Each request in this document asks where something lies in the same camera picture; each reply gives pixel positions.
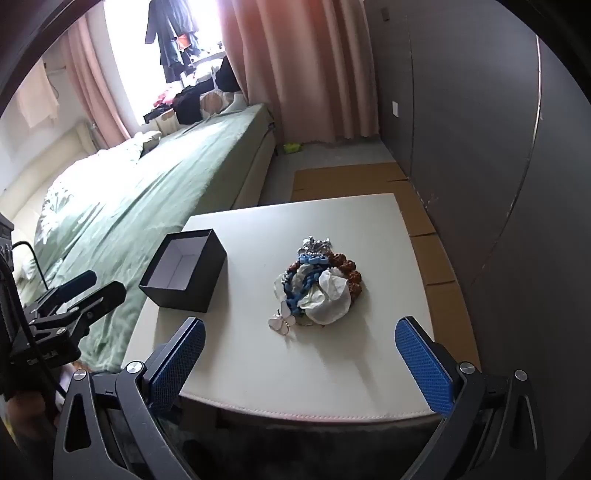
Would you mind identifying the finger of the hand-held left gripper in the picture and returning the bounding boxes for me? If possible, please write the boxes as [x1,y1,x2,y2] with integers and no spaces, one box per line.
[28,281,127,354]
[23,270,99,324]

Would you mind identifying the silver chain necklace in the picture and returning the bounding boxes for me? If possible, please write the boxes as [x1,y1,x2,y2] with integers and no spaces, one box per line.
[298,236,334,257]

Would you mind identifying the narrow pink curtain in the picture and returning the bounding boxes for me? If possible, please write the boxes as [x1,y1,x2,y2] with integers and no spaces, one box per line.
[62,18,134,151]

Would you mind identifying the black square gift box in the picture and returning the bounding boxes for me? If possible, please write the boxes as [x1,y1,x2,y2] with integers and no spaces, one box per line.
[139,227,227,313]

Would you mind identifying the blue chain bracelet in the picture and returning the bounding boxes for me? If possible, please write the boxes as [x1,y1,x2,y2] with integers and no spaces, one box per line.
[281,254,331,320]

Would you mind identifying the hanging white cloth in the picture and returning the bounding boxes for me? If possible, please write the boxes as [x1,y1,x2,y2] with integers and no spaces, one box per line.
[16,69,61,128]

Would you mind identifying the white fabric scrunchie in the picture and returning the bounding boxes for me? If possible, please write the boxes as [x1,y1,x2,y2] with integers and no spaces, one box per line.
[295,268,354,325]

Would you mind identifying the pile of mixed jewellery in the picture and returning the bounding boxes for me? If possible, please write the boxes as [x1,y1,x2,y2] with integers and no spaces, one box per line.
[284,249,363,297]

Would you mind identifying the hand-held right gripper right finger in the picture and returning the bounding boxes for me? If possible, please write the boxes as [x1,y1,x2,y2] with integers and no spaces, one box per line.
[394,316,548,480]

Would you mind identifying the bed with green sheet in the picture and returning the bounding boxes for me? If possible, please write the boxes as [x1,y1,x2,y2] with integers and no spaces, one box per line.
[0,102,278,374]

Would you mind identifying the white butterfly brooch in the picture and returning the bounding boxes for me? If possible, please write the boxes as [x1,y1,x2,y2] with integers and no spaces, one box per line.
[268,307,299,334]

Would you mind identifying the pile of clothes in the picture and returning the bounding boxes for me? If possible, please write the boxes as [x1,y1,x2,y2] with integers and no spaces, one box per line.
[142,55,242,126]

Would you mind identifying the black cable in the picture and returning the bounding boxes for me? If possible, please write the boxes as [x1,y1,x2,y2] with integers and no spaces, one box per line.
[0,240,65,416]

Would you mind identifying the hanging dark clothes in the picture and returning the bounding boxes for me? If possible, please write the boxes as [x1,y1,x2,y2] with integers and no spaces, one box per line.
[144,0,200,85]

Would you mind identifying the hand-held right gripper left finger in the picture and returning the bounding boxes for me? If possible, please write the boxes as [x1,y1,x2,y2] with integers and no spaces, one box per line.
[53,316,206,480]

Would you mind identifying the wide pink curtain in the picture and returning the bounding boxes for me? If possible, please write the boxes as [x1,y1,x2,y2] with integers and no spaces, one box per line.
[219,0,382,145]

